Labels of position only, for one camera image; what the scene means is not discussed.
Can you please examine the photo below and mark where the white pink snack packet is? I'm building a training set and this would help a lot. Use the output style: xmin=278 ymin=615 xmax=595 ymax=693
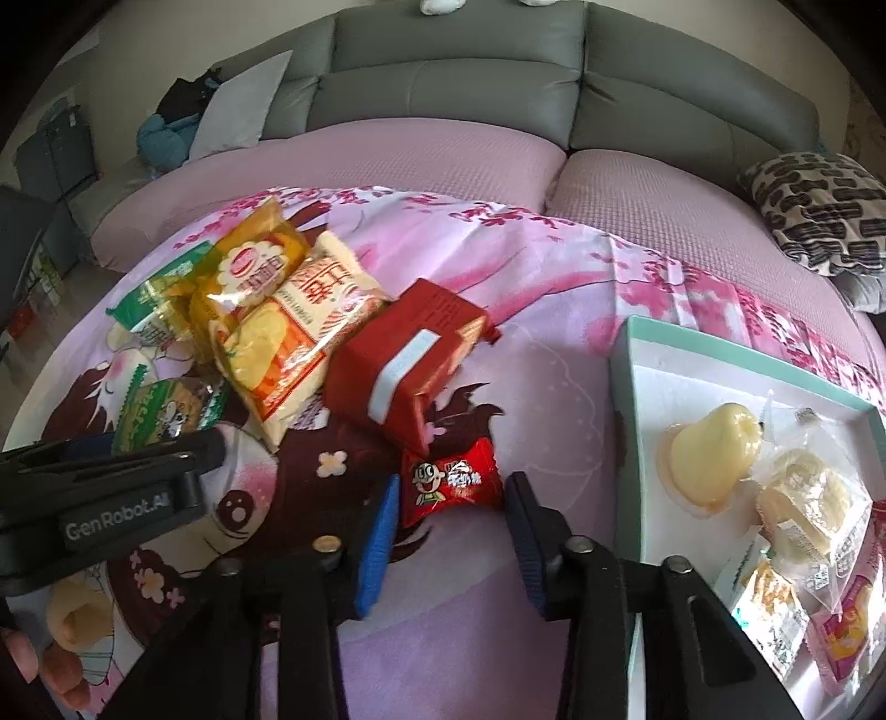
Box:
xmin=806 ymin=568 xmax=883 ymax=697

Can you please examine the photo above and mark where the white tray with teal rim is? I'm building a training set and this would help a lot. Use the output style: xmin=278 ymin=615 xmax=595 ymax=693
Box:
xmin=609 ymin=315 xmax=886 ymax=720

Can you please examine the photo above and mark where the black bag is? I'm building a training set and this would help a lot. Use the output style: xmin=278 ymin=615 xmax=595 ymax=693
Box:
xmin=156 ymin=73 xmax=223 ymax=126

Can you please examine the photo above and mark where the grey sofa with pink cover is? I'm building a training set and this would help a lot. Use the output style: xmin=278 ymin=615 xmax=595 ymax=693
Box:
xmin=90 ymin=119 xmax=886 ymax=375

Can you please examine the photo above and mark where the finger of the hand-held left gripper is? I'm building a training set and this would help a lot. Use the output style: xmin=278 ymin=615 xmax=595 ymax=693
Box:
xmin=0 ymin=429 xmax=228 ymax=486

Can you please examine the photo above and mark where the person's left hand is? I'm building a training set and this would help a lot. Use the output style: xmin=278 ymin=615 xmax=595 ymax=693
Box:
xmin=0 ymin=626 xmax=94 ymax=717

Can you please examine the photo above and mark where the orange striped snack packet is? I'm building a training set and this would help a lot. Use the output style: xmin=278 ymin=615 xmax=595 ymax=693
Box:
xmin=211 ymin=230 xmax=399 ymax=451

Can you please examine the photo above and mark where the patterned beige curtain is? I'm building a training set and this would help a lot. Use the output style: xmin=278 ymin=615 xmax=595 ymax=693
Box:
xmin=841 ymin=76 xmax=886 ymax=167

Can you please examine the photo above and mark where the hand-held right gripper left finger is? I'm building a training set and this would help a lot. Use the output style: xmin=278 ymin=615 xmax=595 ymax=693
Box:
xmin=104 ymin=472 xmax=404 ymax=720

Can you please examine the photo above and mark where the light grey cushion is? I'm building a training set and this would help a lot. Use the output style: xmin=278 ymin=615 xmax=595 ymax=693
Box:
xmin=188 ymin=50 xmax=295 ymax=162

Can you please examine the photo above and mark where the white green snack packet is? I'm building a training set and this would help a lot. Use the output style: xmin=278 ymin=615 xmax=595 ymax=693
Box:
xmin=716 ymin=529 xmax=811 ymax=683

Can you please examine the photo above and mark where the yellow snack packet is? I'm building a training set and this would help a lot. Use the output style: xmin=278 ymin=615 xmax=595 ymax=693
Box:
xmin=188 ymin=196 xmax=309 ymax=347

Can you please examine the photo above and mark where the grey white plush toy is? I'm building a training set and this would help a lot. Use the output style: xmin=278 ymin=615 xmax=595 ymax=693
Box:
xmin=419 ymin=0 xmax=563 ymax=16

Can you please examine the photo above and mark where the dark grey cabinet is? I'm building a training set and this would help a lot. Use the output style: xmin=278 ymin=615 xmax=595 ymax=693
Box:
xmin=14 ymin=104 xmax=98 ymax=202

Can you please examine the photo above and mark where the yellow jelly cup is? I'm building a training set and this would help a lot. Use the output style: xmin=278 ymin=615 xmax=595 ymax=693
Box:
xmin=45 ymin=578 xmax=115 ymax=652
xmin=657 ymin=403 xmax=766 ymax=515

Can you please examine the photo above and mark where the leopard print pillow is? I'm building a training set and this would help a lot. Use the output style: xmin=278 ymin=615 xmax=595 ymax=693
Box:
xmin=737 ymin=152 xmax=886 ymax=278

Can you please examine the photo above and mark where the red box-shaped snack pack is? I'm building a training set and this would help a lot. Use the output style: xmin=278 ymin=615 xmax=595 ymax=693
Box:
xmin=324 ymin=279 xmax=501 ymax=450

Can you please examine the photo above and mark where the dark grey pillow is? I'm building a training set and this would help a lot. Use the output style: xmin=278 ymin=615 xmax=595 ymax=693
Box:
xmin=834 ymin=266 xmax=886 ymax=312

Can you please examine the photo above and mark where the clear bread packet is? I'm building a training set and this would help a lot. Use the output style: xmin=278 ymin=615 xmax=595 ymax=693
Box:
xmin=754 ymin=408 xmax=873 ymax=589

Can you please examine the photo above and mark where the small red candy packet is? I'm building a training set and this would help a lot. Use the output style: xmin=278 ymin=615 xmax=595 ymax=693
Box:
xmin=401 ymin=438 xmax=505 ymax=531

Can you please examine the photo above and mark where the blue plush item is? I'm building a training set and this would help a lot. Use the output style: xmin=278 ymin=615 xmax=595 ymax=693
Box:
xmin=136 ymin=111 xmax=202 ymax=171

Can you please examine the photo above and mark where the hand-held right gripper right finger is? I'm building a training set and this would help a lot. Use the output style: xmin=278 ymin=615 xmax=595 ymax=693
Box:
xmin=504 ymin=471 xmax=807 ymax=720

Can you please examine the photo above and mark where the small green snack packet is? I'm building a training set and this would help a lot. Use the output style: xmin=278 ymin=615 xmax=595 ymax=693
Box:
xmin=111 ymin=363 xmax=229 ymax=454

